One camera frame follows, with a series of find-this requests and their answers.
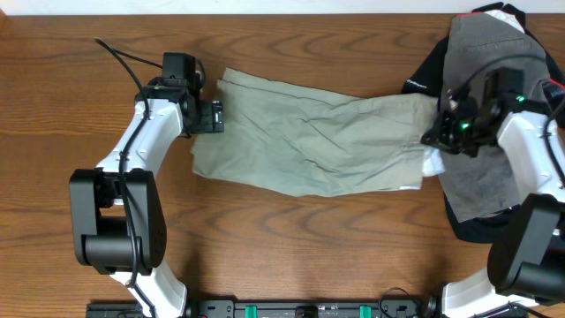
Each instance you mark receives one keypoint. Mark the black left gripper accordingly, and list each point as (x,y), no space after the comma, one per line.
(209,124)

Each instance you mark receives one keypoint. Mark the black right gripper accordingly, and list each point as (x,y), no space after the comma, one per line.
(440,136)

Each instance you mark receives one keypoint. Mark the khaki green shorts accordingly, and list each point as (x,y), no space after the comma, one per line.
(305,141)

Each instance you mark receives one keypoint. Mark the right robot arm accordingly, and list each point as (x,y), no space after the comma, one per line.
(525,265)

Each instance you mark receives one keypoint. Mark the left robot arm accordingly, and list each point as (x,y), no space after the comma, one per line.
(117,220)

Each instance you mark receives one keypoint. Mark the black garment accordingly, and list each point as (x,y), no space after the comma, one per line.
(480,192)

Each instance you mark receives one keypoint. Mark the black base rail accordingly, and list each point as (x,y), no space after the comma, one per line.
(265,309)

